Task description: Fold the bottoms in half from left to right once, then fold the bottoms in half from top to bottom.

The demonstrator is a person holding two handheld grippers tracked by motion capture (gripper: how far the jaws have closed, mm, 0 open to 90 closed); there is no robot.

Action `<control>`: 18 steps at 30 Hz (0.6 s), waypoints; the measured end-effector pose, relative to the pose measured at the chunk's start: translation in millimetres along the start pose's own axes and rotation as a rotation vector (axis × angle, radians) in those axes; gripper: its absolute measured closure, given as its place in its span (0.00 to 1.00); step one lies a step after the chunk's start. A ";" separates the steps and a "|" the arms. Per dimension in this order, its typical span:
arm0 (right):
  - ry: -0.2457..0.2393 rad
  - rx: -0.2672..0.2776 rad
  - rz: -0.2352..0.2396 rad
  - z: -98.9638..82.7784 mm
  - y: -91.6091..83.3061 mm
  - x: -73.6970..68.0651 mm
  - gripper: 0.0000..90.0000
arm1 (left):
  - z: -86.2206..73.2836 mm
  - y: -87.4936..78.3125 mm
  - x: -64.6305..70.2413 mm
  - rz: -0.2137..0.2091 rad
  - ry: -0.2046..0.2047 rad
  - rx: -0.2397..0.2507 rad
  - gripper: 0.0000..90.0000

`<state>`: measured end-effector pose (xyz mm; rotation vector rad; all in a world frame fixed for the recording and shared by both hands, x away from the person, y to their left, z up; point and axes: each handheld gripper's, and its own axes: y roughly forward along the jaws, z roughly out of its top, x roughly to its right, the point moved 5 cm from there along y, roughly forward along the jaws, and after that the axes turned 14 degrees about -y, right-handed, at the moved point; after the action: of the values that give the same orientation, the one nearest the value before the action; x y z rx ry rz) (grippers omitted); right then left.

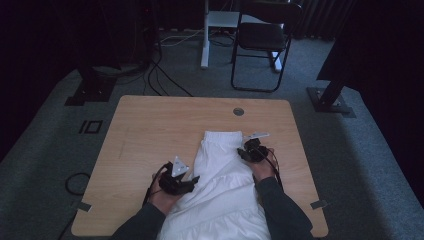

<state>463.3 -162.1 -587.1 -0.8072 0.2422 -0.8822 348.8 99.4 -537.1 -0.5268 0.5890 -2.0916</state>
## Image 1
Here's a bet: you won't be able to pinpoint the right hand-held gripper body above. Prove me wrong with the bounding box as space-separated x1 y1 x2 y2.
241 131 271 164

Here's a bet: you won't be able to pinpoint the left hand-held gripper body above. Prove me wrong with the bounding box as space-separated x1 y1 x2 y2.
158 155 196 196

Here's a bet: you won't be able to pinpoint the white tiered skirt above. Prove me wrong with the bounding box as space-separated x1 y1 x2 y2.
156 130 273 240

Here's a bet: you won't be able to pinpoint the person's right hand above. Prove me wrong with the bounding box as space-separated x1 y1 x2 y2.
249 147 278 183

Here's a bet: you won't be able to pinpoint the person's left hand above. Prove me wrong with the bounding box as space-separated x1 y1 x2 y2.
147 179 186 216

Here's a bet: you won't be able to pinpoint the grey tape strip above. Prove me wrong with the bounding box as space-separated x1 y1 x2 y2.
75 201 93 213
309 199 329 210

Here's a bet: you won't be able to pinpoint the black folding chair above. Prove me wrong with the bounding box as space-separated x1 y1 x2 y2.
230 0 304 94

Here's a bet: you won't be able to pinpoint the dark pleated curtain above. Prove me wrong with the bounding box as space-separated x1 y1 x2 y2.
293 0 356 42

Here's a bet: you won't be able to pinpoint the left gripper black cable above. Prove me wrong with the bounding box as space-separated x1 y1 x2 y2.
141 162 174 208

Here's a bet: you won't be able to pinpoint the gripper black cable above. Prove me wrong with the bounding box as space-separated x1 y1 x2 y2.
141 162 174 208
265 148 285 193

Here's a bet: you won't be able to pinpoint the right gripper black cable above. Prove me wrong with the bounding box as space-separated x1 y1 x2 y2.
265 148 285 193

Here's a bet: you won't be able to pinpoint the black slanted stand base plate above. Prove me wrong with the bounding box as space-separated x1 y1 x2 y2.
306 39 357 119

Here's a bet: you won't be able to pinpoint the black floor cables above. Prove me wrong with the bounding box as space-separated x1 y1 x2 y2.
142 49 195 98

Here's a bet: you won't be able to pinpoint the black coiled cable ring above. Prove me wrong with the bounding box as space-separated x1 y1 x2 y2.
64 171 92 197

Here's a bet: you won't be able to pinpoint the white desk frame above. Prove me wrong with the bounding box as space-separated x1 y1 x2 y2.
200 0 284 73

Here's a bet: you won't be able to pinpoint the black stand with base plate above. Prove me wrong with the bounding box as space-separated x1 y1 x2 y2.
64 63 118 107

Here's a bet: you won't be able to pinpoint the white floor cable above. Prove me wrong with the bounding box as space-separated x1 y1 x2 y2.
159 27 205 48

